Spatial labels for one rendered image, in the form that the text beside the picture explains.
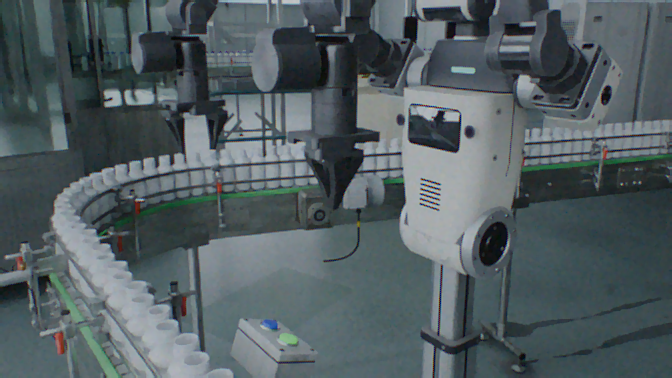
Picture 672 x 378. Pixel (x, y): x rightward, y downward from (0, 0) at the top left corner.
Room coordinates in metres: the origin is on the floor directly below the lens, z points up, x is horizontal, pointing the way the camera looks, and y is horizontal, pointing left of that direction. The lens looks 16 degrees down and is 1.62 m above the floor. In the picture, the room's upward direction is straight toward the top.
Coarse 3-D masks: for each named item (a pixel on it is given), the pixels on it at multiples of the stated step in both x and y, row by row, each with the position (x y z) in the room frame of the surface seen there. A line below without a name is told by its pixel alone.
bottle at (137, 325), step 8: (136, 296) 0.90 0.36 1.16; (144, 296) 0.91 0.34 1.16; (152, 296) 0.90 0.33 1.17; (136, 304) 0.87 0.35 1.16; (144, 304) 0.88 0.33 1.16; (152, 304) 0.89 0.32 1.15; (136, 312) 0.87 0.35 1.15; (144, 312) 0.87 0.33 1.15; (136, 320) 0.87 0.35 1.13; (144, 320) 0.87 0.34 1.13; (128, 328) 0.87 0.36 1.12; (136, 328) 0.86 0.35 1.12; (144, 328) 0.86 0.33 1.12; (136, 336) 0.86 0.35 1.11; (128, 344) 0.88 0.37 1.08; (136, 352) 0.86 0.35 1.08; (136, 360) 0.86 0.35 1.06; (136, 368) 0.86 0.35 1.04; (144, 368) 0.86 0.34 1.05; (144, 376) 0.86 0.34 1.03
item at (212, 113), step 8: (208, 104) 1.04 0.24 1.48; (216, 104) 1.05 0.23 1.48; (192, 112) 1.02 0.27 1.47; (200, 112) 1.03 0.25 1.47; (208, 112) 1.04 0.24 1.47; (216, 112) 1.05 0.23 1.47; (224, 112) 1.06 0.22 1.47; (208, 120) 1.09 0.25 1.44; (216, 120) 1.06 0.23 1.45; (224, 120) 1.06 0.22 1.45; (208, 128) 1.09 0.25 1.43; (216, 128) 1.06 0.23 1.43; (208, 136) 1.09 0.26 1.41; (216, 136) 1.06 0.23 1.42; (216, 144) 1.07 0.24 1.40
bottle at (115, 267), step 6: (114, 264) 1.05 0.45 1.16; (120, 264) 1.05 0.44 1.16; (126, 264) 1.04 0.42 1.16; (108, 270) 1.02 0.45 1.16; (114, 270) 1.02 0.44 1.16; (120, 270) 1.02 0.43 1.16; (126, 270) 1.03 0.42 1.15; (108, 276) 1.02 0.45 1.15; (108, 282) 1.03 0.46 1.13; (108, 288) 1.01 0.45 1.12; (108, 294) 1.01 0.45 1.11; (108, 318) 1.01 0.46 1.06; (108, 324) 1.02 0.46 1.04
